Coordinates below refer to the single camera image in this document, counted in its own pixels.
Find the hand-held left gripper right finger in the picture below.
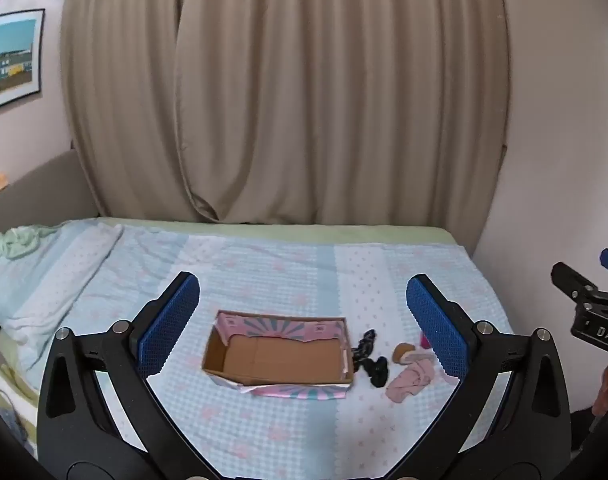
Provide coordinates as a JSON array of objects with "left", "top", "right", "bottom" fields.
[{"left": 388, "top": 273, "right": 572, "bottom": 480}]

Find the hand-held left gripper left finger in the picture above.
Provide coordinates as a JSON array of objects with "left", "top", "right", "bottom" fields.
[{"left": 36, "top": 271, "right": 220, "bottom": 480}]

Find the cardboard box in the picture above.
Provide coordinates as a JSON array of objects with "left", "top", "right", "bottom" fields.
[{"left": 201, "top": 310, "right": 356, "bottom": 400}]

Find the black fluffy soft item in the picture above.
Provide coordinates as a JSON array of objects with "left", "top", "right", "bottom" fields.
[{"left": 360, "top": 356, "right": 390, "bottom": 389}]

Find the pink crumpled cloth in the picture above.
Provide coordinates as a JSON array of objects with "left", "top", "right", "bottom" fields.
[{"left": 386, "top": 352, "right": 438, "bottom": 404}]

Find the blue checkered floral blanket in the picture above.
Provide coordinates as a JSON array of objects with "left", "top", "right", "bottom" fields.
[{"left": 0, "top": 217, "right": 516, "bottom": 480}]

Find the light green bed sheet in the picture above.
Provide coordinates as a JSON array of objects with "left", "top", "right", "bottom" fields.
[{"left": 0, "top": 216, "right": 462, "bottom": 461}]

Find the mint green crumpled cloth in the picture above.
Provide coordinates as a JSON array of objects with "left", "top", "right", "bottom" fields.
[{"left": 0, "top": 225, "right": 61, "bottom": 273}]

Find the beige padded headboard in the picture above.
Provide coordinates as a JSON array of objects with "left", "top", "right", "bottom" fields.
[{"left": 0, "top": 149, "right": 103, "bottom": 248}]

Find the beige curtain panel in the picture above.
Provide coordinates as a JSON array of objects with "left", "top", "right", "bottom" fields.
[
  {"left": 175, "top": 0, "right": 511, "bottom": 229},
  {"left": 59, "top": 0, "right": 196, "bottom": 220}
]

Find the black twisted hair tie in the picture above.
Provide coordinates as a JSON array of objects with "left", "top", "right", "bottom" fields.
[{"left": 351, "top": 329, "right": 379, "bottom": 362}]

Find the framed wall poster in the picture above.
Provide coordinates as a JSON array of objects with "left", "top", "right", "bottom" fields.
[{"left": 0, "top": 8, "right": 46, "bottom": 116}]

